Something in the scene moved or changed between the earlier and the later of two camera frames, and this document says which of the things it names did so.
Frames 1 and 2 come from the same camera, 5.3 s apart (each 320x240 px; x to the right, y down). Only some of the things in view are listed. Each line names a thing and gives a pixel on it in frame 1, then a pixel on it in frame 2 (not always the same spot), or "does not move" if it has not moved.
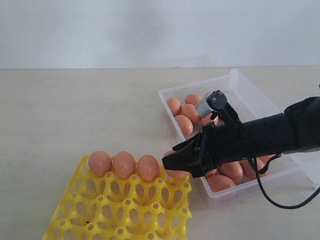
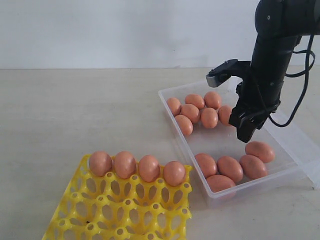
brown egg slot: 100,163 does not move
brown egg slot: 148,168 does not move
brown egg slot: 124,165 does not move
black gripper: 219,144 to 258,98
